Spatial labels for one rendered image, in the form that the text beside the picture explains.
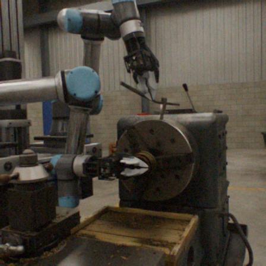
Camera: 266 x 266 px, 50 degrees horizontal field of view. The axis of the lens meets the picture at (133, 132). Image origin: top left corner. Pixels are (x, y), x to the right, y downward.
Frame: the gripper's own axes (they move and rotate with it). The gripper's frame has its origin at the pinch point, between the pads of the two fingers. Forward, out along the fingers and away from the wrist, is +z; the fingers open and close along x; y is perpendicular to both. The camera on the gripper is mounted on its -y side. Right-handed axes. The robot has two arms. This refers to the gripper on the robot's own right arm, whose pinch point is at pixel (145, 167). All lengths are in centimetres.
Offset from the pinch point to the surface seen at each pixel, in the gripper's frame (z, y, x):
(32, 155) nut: -8.9, 40.0, 9.0
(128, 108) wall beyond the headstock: -480, -995, 54
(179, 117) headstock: 2.9, -32.7, 15.4
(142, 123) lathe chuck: -6.9, -15.0, 13.8
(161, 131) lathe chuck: 0.6, -15.1, 10.7
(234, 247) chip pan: 21, -70, -55
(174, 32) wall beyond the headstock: -278, -1012, 342
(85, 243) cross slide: -1.0, 33.8, -11.2
